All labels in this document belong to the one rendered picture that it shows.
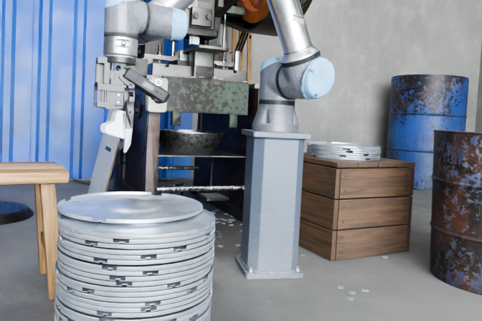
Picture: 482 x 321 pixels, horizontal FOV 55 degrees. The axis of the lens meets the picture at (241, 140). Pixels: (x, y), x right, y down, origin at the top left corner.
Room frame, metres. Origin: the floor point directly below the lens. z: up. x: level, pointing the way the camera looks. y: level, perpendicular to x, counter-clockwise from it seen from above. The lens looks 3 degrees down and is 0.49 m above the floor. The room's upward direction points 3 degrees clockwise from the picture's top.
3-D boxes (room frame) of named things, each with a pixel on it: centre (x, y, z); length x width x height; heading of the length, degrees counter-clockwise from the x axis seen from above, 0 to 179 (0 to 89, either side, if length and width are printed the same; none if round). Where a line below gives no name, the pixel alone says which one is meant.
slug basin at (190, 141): (2.21, 0.25, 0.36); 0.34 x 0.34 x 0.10
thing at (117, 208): (0.94, 0.22, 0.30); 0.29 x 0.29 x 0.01
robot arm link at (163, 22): (1.12, 0.21, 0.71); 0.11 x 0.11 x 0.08; 34
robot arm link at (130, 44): (1.05, 0.28, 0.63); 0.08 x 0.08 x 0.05
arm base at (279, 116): (1.48, -0.11, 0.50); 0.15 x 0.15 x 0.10
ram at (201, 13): (2.17, 0.23, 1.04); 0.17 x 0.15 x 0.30; 23
